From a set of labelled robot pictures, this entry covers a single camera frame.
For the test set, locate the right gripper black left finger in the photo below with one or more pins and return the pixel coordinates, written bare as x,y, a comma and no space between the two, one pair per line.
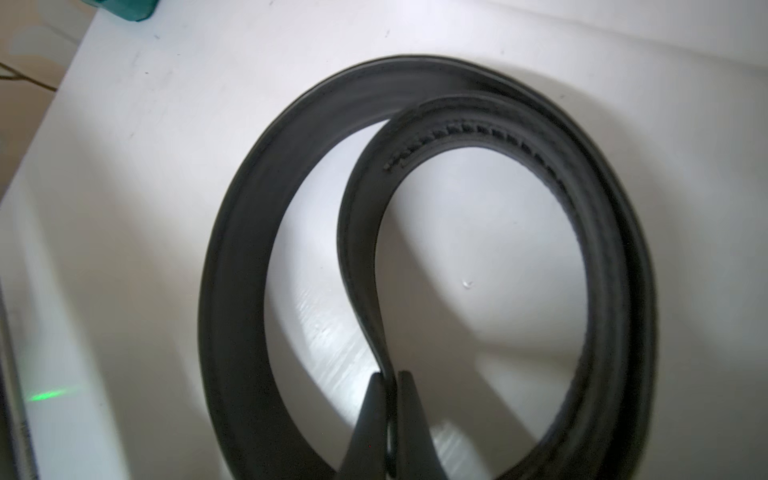
365,458

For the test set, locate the green tool case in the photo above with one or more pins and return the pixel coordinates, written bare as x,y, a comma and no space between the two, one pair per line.
129,10

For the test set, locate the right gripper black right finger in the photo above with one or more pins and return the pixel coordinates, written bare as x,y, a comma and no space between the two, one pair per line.
416,456

